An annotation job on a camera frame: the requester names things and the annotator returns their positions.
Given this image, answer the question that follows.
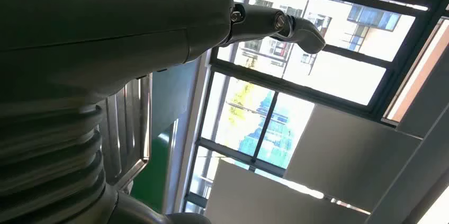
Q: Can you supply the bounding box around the green conveyor belt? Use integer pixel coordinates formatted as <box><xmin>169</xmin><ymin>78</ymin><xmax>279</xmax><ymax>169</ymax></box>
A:
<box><xmin>130</xmin><ymin>124</ymin><xmax>176</xmax><ymax>213</ymax></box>

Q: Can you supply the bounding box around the dark window frame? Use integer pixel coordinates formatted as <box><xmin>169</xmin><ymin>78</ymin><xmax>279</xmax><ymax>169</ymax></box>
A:
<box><xmin>182</xmin><ymin>0</ymin><xmax>449</xmax><ymax>216</ymax></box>

